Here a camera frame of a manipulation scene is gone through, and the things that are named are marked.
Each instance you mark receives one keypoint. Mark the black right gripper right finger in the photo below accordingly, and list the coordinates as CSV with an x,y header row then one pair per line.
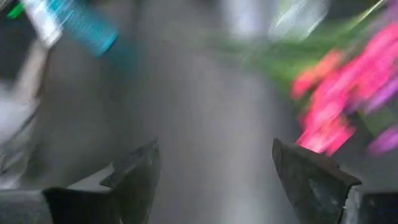
x,y
311,193

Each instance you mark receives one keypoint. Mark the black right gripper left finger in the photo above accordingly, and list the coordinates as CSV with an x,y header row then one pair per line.
x,y
136,193

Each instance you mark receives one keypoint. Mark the purple flower bunch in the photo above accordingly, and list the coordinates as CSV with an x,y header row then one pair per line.
x,y
385,141

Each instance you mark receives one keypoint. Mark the red flower bunch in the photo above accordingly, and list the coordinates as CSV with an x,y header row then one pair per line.
x,y
342,93

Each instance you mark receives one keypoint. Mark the blue plastic water bottle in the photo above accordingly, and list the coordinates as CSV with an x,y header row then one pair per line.
x,y
87,28

